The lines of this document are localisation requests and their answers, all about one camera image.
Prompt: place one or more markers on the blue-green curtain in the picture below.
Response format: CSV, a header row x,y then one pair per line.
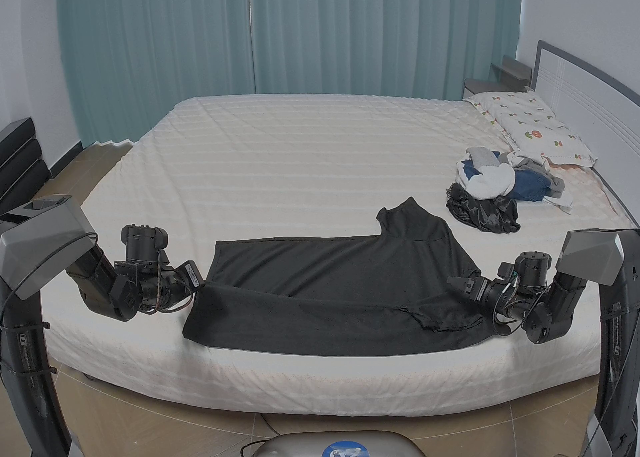
x,y
350,20

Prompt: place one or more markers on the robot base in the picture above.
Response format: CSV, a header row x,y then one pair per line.
x,y
300,446

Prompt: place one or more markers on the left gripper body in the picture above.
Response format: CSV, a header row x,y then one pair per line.
x,y
182,287

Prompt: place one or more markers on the grey bedside table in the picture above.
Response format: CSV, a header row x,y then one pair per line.
x,y
482,85

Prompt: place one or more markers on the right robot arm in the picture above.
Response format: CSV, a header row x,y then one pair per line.
x,y
590,255

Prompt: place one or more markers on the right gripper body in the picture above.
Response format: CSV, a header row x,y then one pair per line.
x,y
495,297

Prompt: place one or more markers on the pile of clothes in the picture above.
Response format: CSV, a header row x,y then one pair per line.
x,y
492,182

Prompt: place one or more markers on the shiny black garment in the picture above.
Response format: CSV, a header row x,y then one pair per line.
x,y
482,215

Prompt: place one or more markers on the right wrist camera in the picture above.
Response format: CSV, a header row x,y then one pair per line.
x,y
506,272

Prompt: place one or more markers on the white printed pillow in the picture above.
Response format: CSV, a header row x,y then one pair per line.
x,y
535,125

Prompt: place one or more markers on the bed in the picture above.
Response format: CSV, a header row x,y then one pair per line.
x,y
300,160

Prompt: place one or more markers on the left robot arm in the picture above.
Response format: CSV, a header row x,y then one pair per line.
x,y
45,245

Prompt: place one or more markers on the black T-shirt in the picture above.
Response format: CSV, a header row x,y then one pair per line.
x,y
325,270

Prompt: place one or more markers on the black chest of drawers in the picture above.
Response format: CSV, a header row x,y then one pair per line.
x,y
20,165

